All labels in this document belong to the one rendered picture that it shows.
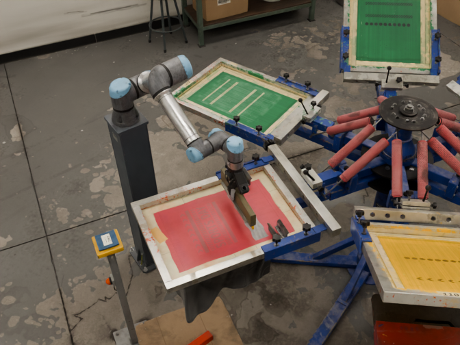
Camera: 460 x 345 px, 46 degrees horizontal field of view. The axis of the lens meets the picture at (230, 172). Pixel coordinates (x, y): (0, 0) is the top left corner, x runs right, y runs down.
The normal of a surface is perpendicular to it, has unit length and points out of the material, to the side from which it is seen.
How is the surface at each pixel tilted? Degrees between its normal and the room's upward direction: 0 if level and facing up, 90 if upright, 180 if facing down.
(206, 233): 0
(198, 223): 0
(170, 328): 2
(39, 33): 90
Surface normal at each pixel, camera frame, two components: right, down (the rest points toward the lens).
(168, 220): -0.02, -0.73
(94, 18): 0.40, 0.62
